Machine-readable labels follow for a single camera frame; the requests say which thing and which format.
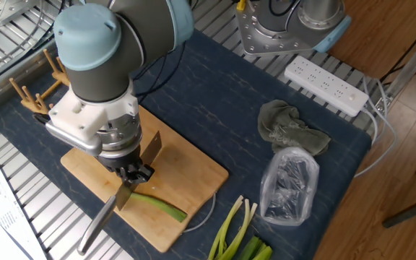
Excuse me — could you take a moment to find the aluminium extrusion post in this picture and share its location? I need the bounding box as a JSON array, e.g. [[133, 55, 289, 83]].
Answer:
[[376, 21, 416, 109]]

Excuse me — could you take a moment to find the green scallion leaves bundle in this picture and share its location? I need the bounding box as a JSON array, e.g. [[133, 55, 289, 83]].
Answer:
[[237, 235, 273, 260]]

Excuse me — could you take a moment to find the clear plastic bag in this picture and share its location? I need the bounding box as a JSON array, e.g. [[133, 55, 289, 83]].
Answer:
[[259, 146, 320, 227]]

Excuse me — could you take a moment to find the metal wire loop handle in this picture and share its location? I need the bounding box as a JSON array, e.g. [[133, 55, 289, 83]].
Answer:
[[182, 192, 217, 234]]

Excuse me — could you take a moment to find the white power strip cable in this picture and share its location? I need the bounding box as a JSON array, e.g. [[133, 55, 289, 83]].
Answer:
[[354, 77, 399, 178]]

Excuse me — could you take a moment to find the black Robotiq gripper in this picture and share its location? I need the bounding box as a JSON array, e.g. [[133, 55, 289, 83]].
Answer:
[[97, 144, 156, 189]]

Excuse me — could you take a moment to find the grey-green rag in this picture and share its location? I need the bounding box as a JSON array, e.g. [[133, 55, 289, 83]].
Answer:
[[257, 99, 332, 157]]

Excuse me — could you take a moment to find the steel cleaver knife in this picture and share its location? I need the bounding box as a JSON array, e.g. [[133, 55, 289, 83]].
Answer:
[[77, 130, 163, 256]]

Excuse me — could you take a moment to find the office chair base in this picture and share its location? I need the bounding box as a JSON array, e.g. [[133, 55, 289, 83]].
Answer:
[[381, 111, 416, 229]]

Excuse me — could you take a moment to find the single scallion stalk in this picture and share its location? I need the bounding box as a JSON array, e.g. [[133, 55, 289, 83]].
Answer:
[[130, 192, 188, 223]]

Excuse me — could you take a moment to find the wooden dish rack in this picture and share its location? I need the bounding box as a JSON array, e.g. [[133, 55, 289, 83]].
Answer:
[[9, 48, 71, 115]]

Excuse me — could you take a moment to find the wooden cutting board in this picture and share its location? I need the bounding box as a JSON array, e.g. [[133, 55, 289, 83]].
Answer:
[[60, 104, 230, 254]]

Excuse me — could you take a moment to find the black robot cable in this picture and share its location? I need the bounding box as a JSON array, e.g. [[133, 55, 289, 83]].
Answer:
[[131, 41, 187, 104]]

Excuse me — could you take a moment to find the scallion with white stem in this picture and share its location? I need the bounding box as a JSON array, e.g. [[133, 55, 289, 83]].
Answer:
[[222, 201, 259, 260], [207, 194, 244, 260], [217, 198, 251, 260]]

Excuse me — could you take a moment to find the dark blue marbled mat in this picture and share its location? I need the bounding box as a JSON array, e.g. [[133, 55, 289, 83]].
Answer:
[[0, 28, 372, 260]]

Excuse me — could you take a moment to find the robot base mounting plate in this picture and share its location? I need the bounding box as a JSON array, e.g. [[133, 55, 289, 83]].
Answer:
[[235, 0, 316, 58]]

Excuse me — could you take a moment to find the white power strip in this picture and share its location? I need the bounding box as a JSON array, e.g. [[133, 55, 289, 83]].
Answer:
[[284, 54, 371, 118]]

